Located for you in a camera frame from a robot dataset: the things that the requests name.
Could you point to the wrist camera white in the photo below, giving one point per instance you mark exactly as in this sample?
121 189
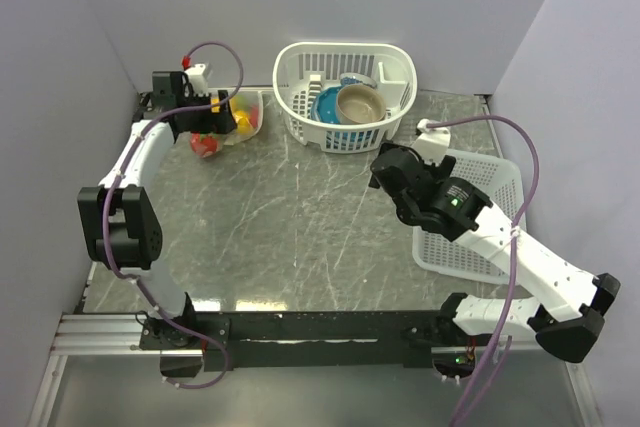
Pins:
431 143
197 74

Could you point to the fake yellow lemon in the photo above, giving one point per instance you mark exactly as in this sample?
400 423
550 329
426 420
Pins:
243 122

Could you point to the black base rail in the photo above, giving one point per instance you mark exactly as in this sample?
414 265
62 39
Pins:
306 339

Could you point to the blue patterned white bowl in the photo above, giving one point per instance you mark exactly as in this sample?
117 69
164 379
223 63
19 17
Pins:
353 78

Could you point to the blue plate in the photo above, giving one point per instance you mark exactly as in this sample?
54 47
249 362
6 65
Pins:
323 110

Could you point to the beige bowl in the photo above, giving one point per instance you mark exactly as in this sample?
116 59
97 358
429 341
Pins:
359 104

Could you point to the aluminium frame rail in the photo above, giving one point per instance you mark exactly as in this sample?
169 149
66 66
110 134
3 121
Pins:
96 334

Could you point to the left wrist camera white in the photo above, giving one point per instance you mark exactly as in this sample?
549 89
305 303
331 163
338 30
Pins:
197 74

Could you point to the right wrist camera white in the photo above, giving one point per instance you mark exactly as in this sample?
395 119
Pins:
431 143

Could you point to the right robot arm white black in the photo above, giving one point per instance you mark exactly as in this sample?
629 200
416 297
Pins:
566 306

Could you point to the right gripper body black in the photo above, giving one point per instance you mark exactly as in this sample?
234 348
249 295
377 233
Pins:
440 171

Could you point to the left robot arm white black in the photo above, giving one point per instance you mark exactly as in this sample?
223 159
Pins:
120 227

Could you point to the clear zip top bag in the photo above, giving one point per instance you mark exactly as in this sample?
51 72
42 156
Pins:
247 111

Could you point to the white dish rack basket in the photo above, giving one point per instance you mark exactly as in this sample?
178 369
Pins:
305 69

